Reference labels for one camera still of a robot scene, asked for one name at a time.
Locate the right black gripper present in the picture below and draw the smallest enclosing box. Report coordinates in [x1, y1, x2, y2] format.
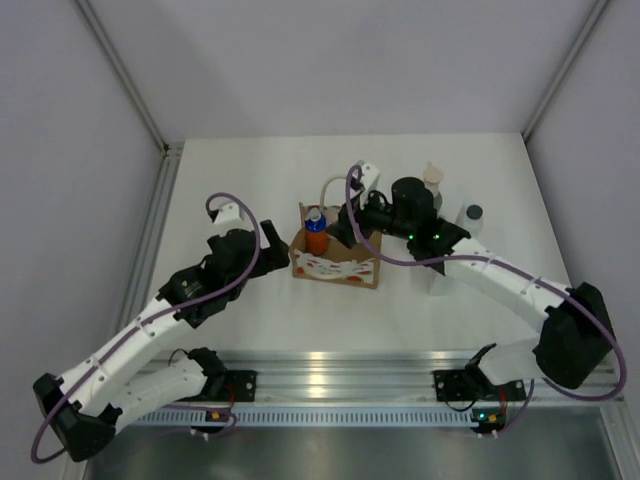
[325, 185, 415, 250]

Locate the burlap watermelon canvas bag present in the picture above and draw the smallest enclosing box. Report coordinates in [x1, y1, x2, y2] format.
[289, 175, 380, 289]

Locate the grey pump bottle beige cap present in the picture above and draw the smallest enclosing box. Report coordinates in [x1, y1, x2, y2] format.
[423, 162, 444, 212]

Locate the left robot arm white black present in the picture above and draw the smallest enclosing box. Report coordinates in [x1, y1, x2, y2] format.
[33, 220, 289, 462]

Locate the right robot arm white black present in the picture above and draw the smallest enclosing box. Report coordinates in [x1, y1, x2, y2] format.
[328, 164, 627, 401]

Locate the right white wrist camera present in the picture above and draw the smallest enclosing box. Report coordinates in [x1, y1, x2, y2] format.
[350, 160, 380, 209]

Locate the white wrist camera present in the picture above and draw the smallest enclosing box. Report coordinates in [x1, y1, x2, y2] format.
[350, 160, 380, 209]
[209, 202, 244, 236]

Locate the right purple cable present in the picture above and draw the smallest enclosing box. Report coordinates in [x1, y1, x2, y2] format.
[345, 164, 629, 429]

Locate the purple cable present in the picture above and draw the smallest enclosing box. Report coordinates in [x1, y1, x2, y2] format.
[29, 193, 262, 462]
[345, 164, 629, 429]

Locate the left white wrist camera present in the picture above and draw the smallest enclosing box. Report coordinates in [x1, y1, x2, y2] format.
[209, 202, 244, 236]

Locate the aluminium mounting rail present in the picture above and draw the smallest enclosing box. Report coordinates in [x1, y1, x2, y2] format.
[77, 349, 625, 405]

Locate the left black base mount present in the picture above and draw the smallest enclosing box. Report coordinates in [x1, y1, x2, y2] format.
[220, 370, 258, 403]

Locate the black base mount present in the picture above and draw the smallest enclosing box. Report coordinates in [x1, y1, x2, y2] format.
[220, 370, 258, 403]
[433, 369, 476, 403]

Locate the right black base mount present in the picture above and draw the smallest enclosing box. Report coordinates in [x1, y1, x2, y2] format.
[433, 369, 476, 403]

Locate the white slotted cable duct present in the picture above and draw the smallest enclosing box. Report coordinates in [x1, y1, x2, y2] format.
[134, 406, 501, 428]

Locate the right aluminium frame post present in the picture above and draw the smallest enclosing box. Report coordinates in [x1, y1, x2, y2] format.
[521, 0, 612, 145]

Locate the aluminium frame post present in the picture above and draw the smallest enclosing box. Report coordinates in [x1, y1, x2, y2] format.
[521, 0, 612, 145]
[71, 0, 168, 153]

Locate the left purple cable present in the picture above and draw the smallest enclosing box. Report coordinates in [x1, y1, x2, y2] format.
[29, 193, 262, 462]

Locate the left aluminium frame post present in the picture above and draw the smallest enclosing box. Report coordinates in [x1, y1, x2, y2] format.
[71, 0, 168, 153]

